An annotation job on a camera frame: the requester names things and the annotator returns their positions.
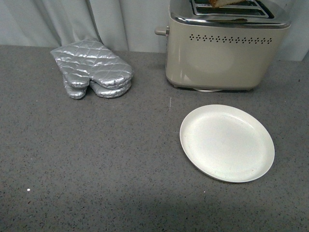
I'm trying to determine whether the silver quilted oven mitt top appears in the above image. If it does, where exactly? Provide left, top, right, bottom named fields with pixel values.
left=51, top=39, right=133, bottom=89

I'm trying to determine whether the toasted bread slice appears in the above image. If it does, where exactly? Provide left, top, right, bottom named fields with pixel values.
left=209, top=0, right=245, bottom=8

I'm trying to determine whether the light grey curtain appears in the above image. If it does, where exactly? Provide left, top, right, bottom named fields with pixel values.
left=0, top=0, right=309, bottom=62

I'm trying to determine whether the white round plate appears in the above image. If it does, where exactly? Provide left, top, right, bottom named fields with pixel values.
left=180, top=104, right=275, bottom=183

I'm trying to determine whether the beige two-slot toaster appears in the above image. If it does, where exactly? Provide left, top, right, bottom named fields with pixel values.
left=155, top=0, right=291, bottom=91

